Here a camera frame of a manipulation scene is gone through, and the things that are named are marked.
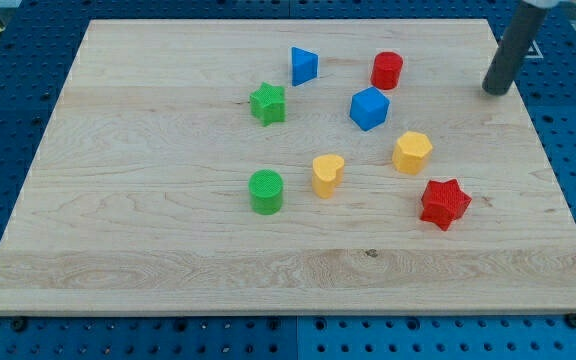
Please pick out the wooden board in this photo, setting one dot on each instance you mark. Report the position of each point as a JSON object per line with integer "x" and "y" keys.
{"x": 137, "y": 202}

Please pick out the green cylinder block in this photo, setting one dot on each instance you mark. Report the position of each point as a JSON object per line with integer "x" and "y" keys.
{"x": 266, "y": 191}

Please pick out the yellow hexagon block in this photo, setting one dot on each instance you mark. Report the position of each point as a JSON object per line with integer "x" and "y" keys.
{"x": 411, "y": 152}

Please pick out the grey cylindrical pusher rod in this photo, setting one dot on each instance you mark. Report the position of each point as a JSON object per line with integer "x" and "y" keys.
{"x": 515, "y": 42}

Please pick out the blue triangle block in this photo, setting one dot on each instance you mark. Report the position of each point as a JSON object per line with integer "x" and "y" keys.
{"x": 304, "y": 66}

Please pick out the green star block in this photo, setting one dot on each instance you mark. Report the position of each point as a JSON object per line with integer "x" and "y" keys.
{"x": 267, "y": 104}

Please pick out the blue cube block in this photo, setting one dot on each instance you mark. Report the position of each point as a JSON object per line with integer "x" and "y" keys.
{"x": 369, "y": 108}

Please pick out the yellow heart block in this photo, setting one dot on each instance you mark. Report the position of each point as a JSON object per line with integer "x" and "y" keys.
{"x": 327, "y": 174}

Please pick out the red cylinder block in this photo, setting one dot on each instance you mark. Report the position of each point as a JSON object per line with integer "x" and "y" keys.
{"x": 387, "y": 67}

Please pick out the red star block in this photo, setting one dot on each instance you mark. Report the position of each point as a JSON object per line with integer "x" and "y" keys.
{"x": 443, "y": 203}

